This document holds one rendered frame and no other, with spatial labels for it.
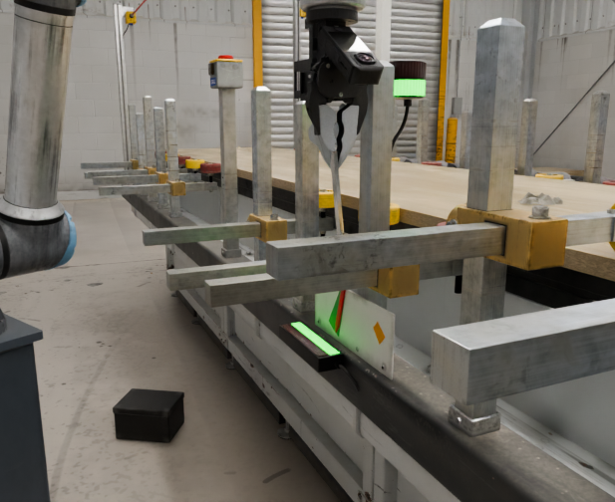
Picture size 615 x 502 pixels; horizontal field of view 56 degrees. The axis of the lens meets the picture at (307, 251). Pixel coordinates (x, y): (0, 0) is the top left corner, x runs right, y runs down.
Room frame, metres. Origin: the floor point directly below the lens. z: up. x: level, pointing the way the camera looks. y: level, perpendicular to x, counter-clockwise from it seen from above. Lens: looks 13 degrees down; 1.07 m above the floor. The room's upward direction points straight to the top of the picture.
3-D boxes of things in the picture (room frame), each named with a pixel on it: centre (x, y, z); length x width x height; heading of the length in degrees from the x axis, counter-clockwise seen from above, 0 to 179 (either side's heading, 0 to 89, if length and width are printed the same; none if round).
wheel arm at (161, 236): (1.27, 0.14, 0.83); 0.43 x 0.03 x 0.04; 114
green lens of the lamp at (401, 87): (0.90, -0.15, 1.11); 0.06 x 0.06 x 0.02
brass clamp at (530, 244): (0.63, -0.22, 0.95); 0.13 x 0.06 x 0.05; 24
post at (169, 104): (2.25, 0.51, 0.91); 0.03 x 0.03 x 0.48; 24
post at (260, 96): (1.34, 0.10, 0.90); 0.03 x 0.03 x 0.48; 24
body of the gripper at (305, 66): (0.86, -0.03, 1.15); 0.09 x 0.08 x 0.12; 25
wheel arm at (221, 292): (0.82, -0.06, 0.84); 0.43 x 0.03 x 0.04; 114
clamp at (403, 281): (0.86, -0.11, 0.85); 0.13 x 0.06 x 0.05; 24
